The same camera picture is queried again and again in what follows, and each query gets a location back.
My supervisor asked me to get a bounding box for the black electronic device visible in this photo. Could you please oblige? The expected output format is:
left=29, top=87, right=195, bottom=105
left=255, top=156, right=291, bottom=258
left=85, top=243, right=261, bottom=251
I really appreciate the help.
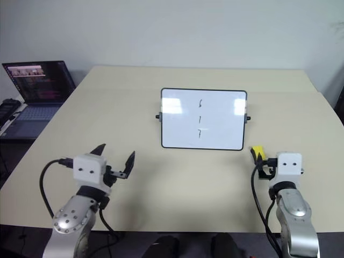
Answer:
left=0, top=98, right=28, bottom=130

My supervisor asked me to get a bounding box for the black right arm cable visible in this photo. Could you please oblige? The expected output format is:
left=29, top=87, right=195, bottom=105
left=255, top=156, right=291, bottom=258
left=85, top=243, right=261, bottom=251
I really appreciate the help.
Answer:
left=251, top=157, right=285, bottom=258

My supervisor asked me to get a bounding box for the dark upright panel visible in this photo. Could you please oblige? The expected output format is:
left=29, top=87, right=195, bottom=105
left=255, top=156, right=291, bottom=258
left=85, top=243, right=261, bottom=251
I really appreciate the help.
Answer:
left=334, top=85, right=344, bottom=119

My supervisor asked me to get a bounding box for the yellow and black eraser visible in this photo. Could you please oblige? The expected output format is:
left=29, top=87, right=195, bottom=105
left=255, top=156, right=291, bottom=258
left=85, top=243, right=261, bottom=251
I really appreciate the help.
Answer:
left=250, top=145, right=267, bottom=162

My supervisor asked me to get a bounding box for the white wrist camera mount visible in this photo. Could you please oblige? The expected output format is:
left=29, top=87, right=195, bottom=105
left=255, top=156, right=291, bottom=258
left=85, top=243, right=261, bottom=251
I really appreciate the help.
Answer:
left=73, top=154, right=112, bottom=195
left=268, top=152, right=305, bottom=190

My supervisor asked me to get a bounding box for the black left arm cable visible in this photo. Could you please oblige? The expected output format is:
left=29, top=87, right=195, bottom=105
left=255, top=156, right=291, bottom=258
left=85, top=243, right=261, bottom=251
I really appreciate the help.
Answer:
left=39, top=158, right=125, bottom=242

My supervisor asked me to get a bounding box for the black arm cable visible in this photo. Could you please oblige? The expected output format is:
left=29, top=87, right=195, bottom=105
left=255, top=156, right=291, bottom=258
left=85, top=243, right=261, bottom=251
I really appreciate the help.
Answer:
left=39, top=158, right=125, bottom=242
left=251, top=157, right=285, bottom=258

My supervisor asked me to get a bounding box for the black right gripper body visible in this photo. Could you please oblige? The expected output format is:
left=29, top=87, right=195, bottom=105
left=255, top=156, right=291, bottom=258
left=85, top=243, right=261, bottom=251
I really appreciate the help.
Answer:
left=258, top=164, right=277, bottom=180

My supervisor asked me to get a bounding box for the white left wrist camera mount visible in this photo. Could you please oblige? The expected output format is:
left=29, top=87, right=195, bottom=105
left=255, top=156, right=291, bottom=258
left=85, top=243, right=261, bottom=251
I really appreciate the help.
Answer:
left=73, top=154, right=112, bottom=195

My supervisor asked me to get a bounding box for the dark rounded shape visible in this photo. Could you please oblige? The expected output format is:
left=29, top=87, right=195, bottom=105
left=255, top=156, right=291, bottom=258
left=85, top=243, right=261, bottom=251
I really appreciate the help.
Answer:
left=145, top=235, right=180, bottom=258

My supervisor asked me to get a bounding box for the open blue laptop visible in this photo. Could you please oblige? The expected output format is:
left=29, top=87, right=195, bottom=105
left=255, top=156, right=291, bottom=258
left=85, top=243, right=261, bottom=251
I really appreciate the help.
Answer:
left=0, top=60, right=77, bottom=141

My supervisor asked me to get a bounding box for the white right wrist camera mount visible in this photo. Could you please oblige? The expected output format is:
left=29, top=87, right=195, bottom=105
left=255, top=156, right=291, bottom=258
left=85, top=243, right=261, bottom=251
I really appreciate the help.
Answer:
left=268, top=152, right=305, bottom=190

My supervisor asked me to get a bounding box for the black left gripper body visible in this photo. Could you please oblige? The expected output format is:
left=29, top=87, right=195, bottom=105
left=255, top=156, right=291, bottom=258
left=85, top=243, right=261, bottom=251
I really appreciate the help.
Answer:
left=103, top=165, right=127, bottom=189

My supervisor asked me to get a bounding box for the black-framed tabletop whiteboard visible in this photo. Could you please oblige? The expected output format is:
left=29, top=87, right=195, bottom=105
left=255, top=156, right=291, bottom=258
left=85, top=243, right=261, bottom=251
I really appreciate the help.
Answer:
left=155, top=88, right=251, bottom=151

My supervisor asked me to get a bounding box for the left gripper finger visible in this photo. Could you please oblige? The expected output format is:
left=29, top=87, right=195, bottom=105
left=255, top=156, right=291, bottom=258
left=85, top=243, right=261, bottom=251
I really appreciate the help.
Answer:
left=90, top=144, right=106, bottom=157
left=122, top=150, right=136, bottom=180

